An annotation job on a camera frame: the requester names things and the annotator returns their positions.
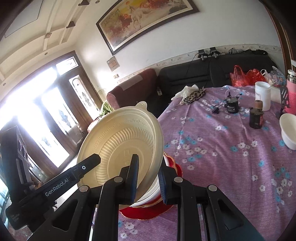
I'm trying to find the cream plastic bowl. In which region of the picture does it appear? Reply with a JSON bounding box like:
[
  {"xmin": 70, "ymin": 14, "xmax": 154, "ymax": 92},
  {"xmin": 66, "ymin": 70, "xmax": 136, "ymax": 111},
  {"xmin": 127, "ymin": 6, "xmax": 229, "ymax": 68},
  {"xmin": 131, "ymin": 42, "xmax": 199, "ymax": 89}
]
[{"xmin": 77, "ymin": 101, "xmax": 164, "ymax": 203}]

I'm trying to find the white foam bowl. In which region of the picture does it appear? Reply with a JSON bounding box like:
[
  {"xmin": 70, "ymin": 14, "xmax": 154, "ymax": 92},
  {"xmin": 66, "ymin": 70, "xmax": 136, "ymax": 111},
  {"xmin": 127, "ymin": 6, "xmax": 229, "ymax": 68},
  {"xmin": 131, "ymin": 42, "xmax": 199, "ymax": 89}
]
[{"xmin": 280, "ymin": 113, "xmax": 296, "ymax": 151}]

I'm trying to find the purple floral tablecloth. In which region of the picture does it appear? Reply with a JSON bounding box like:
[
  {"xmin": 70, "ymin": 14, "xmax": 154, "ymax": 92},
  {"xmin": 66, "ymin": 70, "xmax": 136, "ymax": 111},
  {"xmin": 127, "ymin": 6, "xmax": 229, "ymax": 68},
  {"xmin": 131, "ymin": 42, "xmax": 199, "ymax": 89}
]
[{"xmin": 159, "ymin": 86, "xmax": 295, "ymax": 240}]

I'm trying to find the wooden glass door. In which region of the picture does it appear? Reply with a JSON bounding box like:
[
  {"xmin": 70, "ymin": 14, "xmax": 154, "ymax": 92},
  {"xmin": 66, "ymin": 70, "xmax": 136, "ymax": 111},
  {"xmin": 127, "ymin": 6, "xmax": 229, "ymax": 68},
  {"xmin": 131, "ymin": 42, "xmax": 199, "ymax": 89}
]
[{"xmin": 1, "ymin": 51, "xmax": 102, "ymax": 177}]

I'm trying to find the green cloth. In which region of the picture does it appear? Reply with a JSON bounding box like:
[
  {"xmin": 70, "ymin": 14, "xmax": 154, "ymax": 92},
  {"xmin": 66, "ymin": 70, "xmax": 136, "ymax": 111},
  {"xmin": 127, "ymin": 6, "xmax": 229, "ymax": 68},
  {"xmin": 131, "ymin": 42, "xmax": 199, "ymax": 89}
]
[{"xmin": 99, "ymin": 101, "xmax": 114, "ymax": 116}]

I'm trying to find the dark jar with cork lid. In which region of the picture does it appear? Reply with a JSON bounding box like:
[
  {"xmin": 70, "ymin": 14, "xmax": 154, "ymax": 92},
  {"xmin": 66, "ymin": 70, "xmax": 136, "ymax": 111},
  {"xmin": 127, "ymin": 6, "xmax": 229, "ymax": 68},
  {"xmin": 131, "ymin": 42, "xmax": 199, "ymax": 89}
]
[{"xmin": 249, "ymin": 100, "xmax": 264, "ymax": 129}]

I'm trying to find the small black jar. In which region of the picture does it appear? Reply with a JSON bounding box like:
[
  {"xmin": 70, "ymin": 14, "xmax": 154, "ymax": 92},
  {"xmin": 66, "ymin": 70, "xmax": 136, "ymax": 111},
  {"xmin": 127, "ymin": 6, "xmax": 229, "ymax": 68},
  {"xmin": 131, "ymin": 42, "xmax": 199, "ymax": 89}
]
[{"xmin": 224, "ymin": 92, "xmax": 240, "ymax": 114}]

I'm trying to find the leopard print pouch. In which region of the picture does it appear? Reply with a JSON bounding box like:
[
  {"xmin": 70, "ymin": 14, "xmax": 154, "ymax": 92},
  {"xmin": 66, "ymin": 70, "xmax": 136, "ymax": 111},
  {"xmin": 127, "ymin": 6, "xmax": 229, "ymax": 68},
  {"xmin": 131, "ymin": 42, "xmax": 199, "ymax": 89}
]
[{"xmin": 180, "ymin": 89, "xmax": 207, "ymax": 105}]

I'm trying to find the pink sleeved thermos bottle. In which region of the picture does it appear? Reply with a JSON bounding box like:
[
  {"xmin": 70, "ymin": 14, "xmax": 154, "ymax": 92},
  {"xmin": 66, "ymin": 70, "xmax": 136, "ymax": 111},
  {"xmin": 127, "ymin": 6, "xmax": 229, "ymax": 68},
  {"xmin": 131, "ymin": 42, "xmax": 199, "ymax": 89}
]
[{"xmin": 285, "ymin": 69, "xmax": 296, "ymax": 115}]

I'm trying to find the maroon armchair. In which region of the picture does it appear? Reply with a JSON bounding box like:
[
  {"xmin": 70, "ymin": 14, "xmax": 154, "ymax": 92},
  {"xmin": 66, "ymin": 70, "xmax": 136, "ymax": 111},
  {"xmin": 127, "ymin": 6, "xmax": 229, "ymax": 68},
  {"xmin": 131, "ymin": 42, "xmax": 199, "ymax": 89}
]
[{"xmin": 106, "ymin": 68, "xmax": 157, "ymax": 109}]

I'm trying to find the black phone stand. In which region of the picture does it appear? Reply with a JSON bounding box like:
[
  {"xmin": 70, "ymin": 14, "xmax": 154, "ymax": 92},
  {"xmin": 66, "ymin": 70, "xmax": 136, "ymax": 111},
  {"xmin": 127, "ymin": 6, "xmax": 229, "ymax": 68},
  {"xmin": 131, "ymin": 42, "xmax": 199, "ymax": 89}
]
[{"xmin": 276, "ymin": 86, "xmax": 290, "ymax": 119}]

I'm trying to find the white plastic jar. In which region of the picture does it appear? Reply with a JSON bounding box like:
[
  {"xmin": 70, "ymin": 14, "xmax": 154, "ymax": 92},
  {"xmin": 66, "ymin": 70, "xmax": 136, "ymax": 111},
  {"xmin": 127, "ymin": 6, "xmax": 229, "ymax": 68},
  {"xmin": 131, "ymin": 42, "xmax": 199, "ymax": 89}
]
[{"xmin": 255, "ymin": 81, "xmax": 271, "ymax": 111}]

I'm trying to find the red plastic bag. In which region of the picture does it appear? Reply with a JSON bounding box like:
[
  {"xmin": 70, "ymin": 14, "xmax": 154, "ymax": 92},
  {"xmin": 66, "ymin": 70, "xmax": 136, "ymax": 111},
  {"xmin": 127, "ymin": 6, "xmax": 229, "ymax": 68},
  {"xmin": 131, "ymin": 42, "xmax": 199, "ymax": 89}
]
[{"xmin": 230, "ymin": 65, "xmax": 266, "ymax": 87}]

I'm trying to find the black leather sofa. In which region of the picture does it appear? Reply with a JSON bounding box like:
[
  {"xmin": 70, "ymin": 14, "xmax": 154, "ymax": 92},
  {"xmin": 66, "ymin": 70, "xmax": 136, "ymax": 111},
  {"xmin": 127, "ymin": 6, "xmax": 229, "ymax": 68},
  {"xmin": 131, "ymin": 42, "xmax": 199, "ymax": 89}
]
[{"xmin": 146, "ymin": 50, "xmax": 276, "ymax": 118}]

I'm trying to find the framed horse painting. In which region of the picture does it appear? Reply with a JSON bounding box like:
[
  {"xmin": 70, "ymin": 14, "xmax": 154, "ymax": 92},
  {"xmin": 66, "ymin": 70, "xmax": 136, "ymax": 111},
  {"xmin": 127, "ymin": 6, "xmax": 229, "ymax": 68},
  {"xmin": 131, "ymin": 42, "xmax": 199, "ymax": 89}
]
[{"xmin": 96, "ymin": 0, "xmax": 199, "ymax": 55}]

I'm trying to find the black cable clip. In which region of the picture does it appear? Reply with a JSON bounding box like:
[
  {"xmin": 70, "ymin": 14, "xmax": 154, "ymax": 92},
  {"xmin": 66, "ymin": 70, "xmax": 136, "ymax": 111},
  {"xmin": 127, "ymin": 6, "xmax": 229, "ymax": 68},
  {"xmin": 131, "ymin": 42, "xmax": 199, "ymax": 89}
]
[{"xmin": 212, "ymin": 104, "xmax": 222, "ymax": 114}]

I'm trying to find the small wall plaque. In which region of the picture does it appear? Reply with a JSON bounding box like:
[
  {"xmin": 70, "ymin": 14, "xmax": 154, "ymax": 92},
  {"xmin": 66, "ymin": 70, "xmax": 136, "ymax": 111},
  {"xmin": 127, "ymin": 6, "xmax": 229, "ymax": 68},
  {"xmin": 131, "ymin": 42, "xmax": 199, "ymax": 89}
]
[{"xmin": 106, "ymin": 56, "xmax": 120, "ymax": 71}]

